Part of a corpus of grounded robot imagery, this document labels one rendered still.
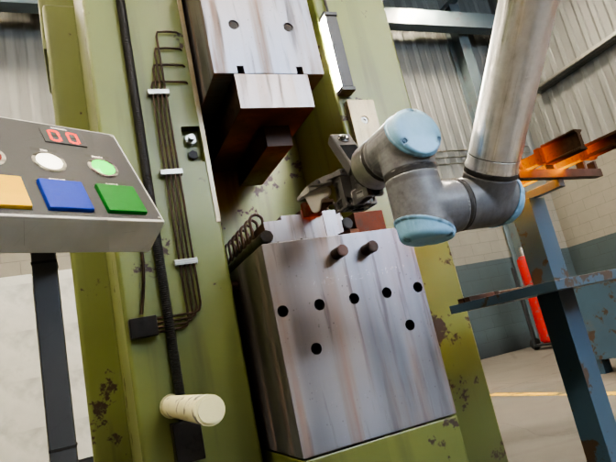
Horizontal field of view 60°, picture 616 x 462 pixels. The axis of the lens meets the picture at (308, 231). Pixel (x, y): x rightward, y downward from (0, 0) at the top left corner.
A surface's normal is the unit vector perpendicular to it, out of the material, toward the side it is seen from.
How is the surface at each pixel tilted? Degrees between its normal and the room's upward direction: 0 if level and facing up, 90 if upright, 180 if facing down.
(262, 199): 90
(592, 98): 90
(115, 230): 150
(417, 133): 85
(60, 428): 90
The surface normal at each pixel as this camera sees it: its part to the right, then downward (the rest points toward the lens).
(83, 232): 0.53, 0.68
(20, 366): 0.36, -0.28
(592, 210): -0.91, 0.11
